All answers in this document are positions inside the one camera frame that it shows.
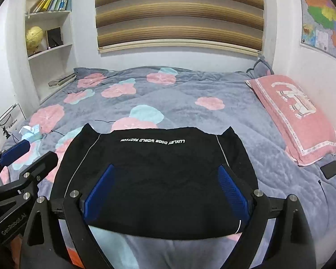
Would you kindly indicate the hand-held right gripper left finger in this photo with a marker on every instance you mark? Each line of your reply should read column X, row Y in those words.
column 96, row 196

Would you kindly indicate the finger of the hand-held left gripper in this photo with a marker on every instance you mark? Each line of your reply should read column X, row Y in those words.
column 14, row 152
column 42, row 164

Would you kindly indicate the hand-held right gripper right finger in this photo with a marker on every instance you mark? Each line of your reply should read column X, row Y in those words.
column 235, row 193

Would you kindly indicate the black jacket white piping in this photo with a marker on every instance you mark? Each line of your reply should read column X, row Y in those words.
column 156, row 179

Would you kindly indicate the light blue crumpled cloth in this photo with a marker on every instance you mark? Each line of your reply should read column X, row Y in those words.
column 30, row 134

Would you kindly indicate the stack of flat books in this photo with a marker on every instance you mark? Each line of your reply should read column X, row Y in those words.
column 62, row 80

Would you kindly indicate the pink printed pillow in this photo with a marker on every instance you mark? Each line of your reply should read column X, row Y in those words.
column 296, row 117

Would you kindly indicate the black phone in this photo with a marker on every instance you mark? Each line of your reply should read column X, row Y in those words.
column 331, row 170

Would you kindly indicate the white bookshelf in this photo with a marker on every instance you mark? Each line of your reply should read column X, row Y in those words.
column 51, row 51

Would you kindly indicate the grey floral blanket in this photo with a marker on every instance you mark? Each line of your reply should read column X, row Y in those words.
column 179, row 101

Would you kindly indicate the yellow globe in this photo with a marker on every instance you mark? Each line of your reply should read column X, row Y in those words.
column 34, row 37

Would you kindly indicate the grey pillow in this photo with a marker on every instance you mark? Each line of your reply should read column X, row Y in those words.
column 261, row 68

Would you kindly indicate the striped window blind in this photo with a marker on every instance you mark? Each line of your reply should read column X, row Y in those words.
column 179, row 14

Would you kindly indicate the black picture frame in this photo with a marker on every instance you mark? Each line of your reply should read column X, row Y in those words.
column 54, row 37

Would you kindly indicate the colourful wall map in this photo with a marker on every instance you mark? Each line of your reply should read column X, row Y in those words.
column 322, row 14

